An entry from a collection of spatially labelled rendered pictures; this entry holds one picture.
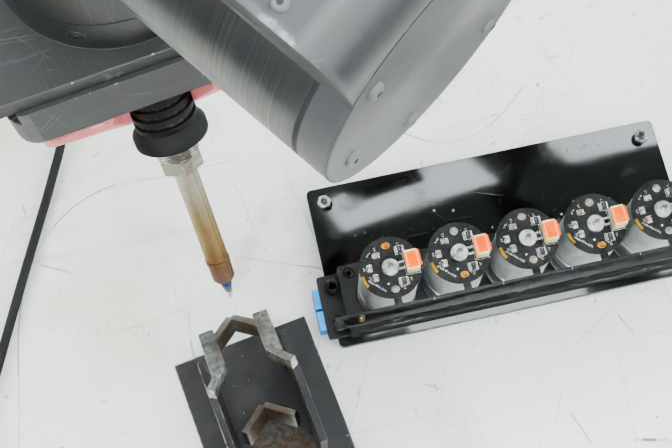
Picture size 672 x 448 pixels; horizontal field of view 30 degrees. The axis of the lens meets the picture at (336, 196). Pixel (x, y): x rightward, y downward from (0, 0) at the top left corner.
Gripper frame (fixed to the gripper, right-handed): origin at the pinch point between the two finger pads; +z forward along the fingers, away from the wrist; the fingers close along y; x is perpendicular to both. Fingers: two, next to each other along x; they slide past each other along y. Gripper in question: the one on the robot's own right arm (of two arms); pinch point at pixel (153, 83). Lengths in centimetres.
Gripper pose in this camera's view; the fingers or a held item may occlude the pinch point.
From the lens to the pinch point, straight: 40.2
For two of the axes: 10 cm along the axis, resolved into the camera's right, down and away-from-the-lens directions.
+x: -3.6, -8.9, 2.7
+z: -0.1, 3.0, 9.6
